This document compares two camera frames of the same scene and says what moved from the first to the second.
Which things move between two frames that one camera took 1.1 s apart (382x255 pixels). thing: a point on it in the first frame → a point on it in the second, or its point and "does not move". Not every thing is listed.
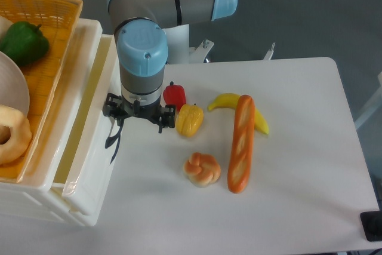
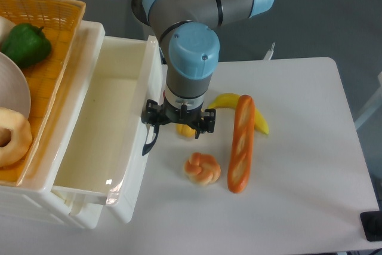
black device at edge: x=372 y=224 does not move
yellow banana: x=230 y=101 does not move
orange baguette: x=241 y=155 does not move
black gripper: x=116 y=107 → x=156 y=113
